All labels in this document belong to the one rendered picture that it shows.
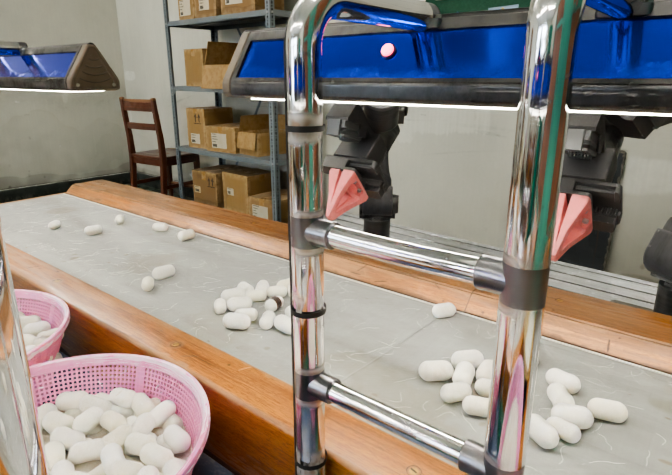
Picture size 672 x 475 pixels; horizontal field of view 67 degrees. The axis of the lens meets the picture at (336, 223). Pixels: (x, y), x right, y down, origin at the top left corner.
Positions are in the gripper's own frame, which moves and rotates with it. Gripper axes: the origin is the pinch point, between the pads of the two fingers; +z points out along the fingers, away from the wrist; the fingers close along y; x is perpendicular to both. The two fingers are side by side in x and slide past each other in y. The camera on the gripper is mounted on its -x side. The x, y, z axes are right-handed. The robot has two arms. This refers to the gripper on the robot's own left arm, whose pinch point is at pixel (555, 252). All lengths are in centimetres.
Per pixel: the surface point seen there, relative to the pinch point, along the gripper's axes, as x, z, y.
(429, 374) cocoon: -3.2, 20.2, -6.7
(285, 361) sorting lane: -6.1, 26.0, -22.1
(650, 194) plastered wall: 145, -127, -12
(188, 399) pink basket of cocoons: -14.9, 34.8, -23.5
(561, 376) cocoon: 1.4, 13.9, 4.7
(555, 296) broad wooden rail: 13.1, -1.0, -1.4
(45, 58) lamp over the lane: -31, 2, -78
